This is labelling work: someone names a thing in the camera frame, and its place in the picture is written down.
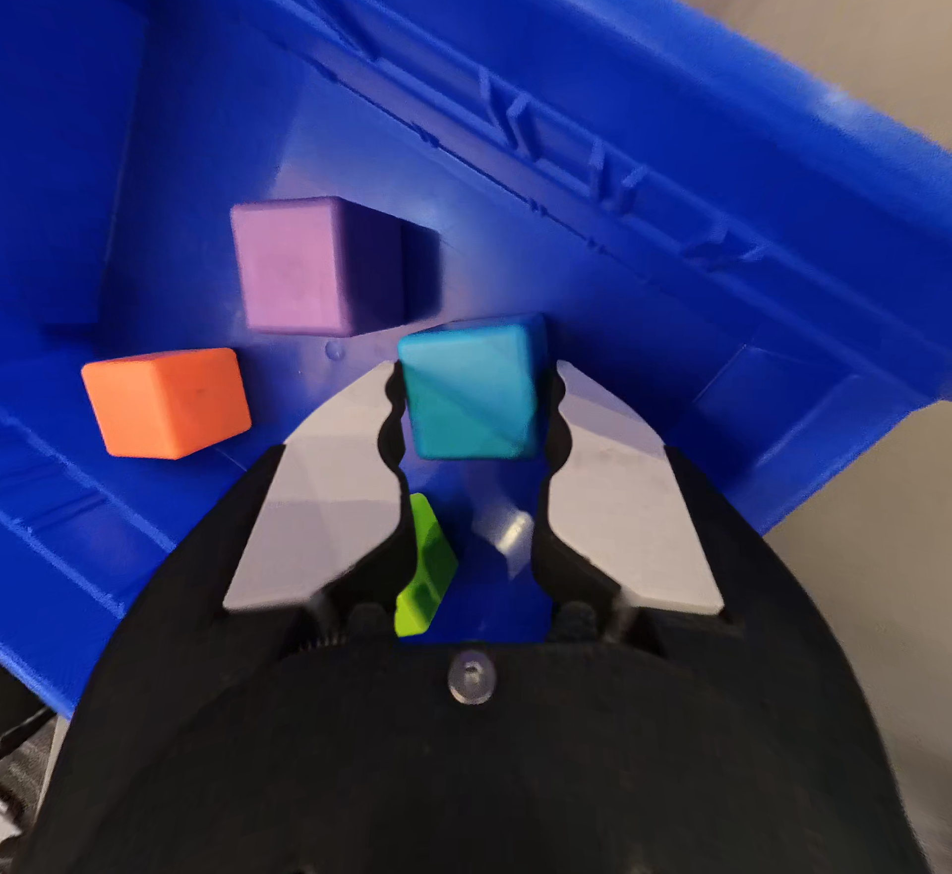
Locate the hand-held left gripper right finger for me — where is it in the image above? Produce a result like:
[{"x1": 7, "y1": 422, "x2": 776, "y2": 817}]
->
[{"x1": 532, "y1": 359, "x2": 727, "y2": 616}]

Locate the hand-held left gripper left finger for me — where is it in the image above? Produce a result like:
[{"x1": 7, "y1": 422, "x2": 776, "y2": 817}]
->
[{"x1": 222, "y1": 359, "x2": 412, "y2": 613}]

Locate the teal cube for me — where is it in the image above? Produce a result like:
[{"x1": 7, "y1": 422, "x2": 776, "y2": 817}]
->
[{"x1": 396, "y1": 312, "x2": 560, "y2": 462}]

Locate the blue plastic bin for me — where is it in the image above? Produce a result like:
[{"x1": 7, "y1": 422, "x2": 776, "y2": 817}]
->
[{"x1": 0, "y1": 0, "x2": 952, "y2": 719}]

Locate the green cube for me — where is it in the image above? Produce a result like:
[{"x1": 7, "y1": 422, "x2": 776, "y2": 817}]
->
[{"x1": 394, "y1": 492, "x2": 459, "y2": 639}]

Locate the orange cube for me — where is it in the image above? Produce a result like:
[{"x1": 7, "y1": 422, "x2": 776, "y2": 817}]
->
[{"x1": 80, "y1": 347, "x2": 253, "y2": 461}]

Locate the purple cube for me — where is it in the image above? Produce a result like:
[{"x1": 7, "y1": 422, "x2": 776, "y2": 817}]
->
[{"x1": 229, "y1": 195, "x2": 408, "y2": 338}]

